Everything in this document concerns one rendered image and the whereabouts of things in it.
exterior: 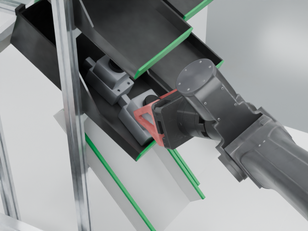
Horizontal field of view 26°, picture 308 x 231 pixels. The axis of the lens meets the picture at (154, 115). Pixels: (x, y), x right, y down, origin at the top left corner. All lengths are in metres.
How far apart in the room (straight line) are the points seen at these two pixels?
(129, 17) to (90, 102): 0.14
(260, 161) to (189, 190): 0.52
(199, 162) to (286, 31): 2.25
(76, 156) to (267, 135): 0.41
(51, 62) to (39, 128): 0.57
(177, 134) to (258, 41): 2.47
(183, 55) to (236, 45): 2.16
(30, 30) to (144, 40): 0.18
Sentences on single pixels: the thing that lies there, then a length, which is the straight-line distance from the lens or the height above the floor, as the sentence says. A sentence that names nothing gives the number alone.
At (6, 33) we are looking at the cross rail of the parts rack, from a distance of 1.12.
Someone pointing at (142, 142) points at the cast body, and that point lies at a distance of 1.04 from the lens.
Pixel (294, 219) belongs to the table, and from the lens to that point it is 1.41.
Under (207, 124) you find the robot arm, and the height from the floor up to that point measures 1.32.
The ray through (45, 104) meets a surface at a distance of 1.66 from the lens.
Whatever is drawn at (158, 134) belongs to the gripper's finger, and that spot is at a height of 1.27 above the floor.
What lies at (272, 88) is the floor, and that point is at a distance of 3.10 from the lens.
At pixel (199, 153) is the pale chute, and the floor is 1.01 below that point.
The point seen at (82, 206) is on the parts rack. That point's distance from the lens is 1.17.
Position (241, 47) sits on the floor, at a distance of 3.34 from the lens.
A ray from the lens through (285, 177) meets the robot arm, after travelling 0.63.
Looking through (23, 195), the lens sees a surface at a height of 0.86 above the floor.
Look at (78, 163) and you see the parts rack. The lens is 1.09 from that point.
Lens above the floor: 1.92
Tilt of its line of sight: 41 degrees down
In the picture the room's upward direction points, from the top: straight up
